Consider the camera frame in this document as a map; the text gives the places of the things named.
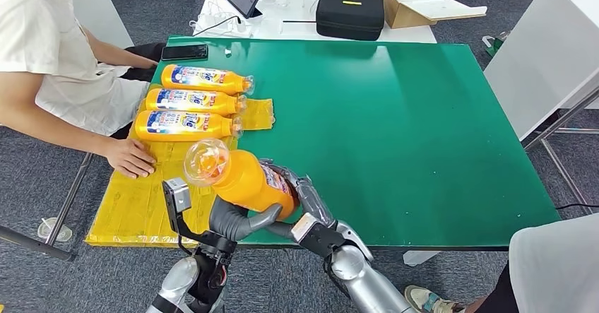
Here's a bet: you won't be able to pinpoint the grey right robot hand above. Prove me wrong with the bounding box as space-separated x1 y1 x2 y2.
259 158 336 241

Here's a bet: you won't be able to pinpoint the person's right hand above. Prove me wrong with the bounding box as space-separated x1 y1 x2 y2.
103 137 158 179

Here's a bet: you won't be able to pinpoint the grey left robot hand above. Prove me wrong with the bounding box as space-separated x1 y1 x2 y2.
209 196 285 243

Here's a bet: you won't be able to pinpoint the orange bottle clear cap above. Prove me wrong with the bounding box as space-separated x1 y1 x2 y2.
182 138 300 221
134 110 244 142
160 64 256 97
145 88 248 117

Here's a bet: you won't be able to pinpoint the black smartphone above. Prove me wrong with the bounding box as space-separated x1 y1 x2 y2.
160 44 209 62

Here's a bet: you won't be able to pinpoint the yellow taped cardboard mat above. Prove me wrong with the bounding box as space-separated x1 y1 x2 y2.
85 84 275 248

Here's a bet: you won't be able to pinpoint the clear plastic cup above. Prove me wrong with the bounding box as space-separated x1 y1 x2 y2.
37 218 74 244

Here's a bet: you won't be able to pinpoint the person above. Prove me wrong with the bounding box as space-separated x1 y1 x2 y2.
0 0 160 179
404 212 599 313

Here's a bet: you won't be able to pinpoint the white table leg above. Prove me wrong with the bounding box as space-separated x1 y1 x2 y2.
402 251 441 268

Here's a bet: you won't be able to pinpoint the black zipper case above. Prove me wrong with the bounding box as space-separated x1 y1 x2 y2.
316 0 386 42

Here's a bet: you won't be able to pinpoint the brown cardboard box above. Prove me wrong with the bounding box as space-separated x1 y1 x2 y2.
375 0 488 30

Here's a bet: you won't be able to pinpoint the white flat board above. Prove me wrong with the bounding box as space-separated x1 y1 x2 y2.
391 0 488 22

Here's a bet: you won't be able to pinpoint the green white floor object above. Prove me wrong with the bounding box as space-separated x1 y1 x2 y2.
482 30 510 58

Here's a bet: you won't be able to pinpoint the white desk metal legs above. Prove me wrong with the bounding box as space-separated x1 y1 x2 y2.
483 0 599 204

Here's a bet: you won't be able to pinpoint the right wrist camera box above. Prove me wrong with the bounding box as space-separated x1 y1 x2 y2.
290 212 348 259

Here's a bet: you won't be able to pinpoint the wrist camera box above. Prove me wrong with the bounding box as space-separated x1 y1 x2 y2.
162 177 237 252
290 212 348 259

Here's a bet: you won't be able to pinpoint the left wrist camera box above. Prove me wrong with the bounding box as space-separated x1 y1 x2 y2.
162 177 237 252

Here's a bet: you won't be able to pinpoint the metal tube frame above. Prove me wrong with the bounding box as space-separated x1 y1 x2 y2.
0 123 95 261

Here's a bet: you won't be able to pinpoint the black charging cable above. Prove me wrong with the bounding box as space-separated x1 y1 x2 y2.
192 16 242 37

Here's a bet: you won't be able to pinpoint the black floor cable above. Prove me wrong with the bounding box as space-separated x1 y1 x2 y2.
555 202 599 211

